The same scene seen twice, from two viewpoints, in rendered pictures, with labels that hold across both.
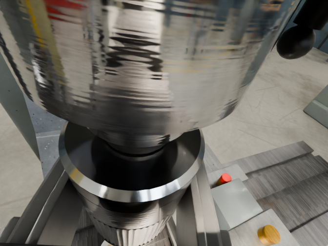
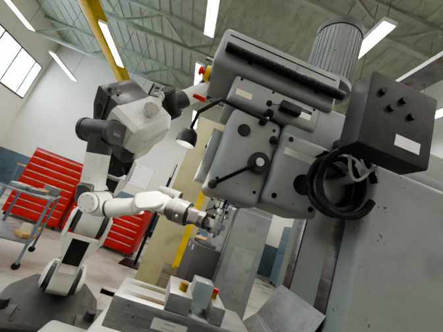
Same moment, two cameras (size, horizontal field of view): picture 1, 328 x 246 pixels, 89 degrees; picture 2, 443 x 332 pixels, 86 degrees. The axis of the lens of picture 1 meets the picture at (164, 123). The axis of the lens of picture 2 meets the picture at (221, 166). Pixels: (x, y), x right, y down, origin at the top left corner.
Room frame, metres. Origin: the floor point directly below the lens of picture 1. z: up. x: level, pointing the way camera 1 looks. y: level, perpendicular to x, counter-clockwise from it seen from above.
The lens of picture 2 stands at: (0.35, -0.80, 1.22)
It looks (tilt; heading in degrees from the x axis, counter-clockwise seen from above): 14 degrees up; 114
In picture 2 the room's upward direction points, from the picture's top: 20 degrees clockwise
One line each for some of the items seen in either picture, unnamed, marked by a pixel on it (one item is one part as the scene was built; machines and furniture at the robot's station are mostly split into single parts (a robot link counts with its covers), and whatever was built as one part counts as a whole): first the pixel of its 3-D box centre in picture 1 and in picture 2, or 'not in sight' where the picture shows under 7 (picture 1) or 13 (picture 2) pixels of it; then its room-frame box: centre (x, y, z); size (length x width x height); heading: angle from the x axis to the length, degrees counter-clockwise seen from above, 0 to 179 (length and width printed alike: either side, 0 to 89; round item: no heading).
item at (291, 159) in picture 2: not in sight; (285, 178); (0.21, 0.10, 1.47); 0.24 x 0.19 x 0.26; 119
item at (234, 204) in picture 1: (227, 207); (200, 291); (0.11, -0.12, 1.04); 0.06 x 0.05 x 0.06; 121
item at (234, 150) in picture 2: not in sight; (239, 161); (0.04, 0.01, 1.47); 0.21 x 0.19 x 0.32; 119
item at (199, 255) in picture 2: not in sight; (198, 262); (-0.11, 0.34, 1.03); 0.22 x 0.12 x 0.20; 126
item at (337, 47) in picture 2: not in sight; (332, 62); (0.26, 0.13, 2.05); 0.20 x 0.20 x 0.32
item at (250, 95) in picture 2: not in sight; (264, 116); (0.08, 0.03, 1.68); 0.34 x 0.24 x 0.10; 29
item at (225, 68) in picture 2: not in sight; (267, 86); (0.05, 0.02, 1.81); 0.47 x 0.26 x 0.16; 29
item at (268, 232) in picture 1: (268, 235); (183, 286); (0.08, -0.18, 1.05); 0.02 x 0.02 x 0.02
